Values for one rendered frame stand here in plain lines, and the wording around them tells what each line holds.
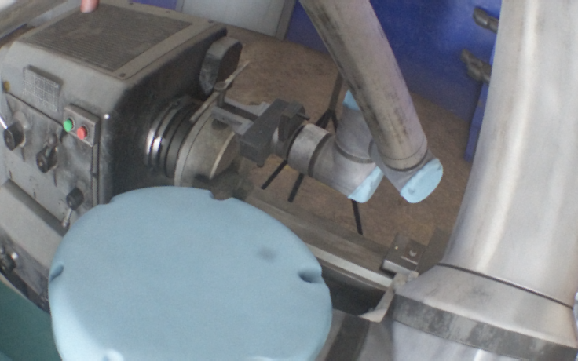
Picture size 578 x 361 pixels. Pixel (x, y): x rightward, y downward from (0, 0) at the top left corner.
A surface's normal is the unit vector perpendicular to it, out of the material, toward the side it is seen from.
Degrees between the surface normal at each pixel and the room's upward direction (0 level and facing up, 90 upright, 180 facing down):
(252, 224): 5
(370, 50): 94
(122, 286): 5
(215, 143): 40
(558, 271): 48
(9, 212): 32
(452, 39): 90
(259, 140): 19
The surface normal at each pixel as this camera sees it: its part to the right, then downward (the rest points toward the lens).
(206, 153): -0.19, -0.08
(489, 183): -0.83, -0.37
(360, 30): 0.40, 0.69
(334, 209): 0.21, -0.76
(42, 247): -0.04, -0.38
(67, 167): -0.41, 0.50
